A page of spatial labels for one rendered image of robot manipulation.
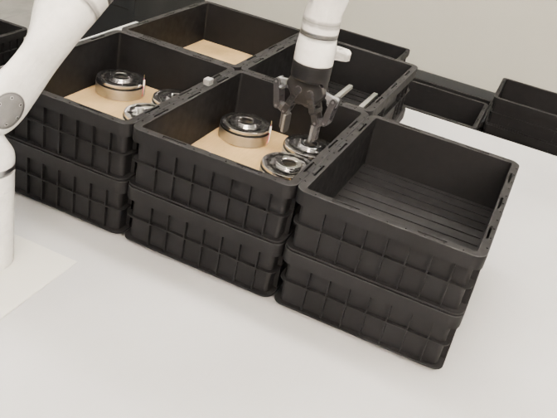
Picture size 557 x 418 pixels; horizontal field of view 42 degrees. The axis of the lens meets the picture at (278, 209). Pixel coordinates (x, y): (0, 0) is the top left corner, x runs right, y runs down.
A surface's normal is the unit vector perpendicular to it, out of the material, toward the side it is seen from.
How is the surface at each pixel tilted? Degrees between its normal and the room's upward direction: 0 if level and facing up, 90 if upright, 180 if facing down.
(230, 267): 90
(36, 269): 1
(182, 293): 0
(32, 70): 80
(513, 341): 0
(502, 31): 90
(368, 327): 90
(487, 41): 90
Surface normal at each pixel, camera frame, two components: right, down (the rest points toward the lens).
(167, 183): -0.40, 0.40
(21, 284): 0.19, -0.85
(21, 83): 0.77, 0.29
